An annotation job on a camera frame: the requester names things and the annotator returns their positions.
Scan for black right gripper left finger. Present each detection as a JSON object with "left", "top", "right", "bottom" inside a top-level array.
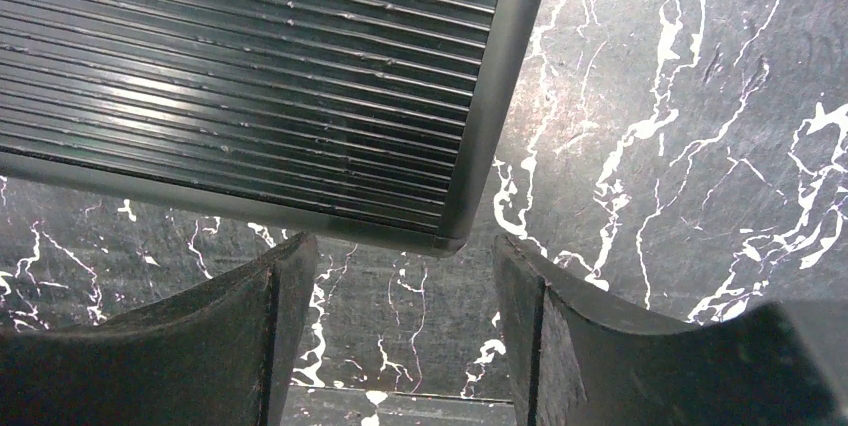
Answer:
[{"left": 1, "top": 232, "right": 319, "bottom": 425}]

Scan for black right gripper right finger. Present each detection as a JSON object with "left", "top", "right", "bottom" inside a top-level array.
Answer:
[{"left": 493, "top": 236, "right": 847, "bottom": 425}]

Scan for black poker set case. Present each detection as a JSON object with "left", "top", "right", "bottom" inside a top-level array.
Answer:
[{"left": 1, "top": 0, "right": 541, "bottom": 257}]

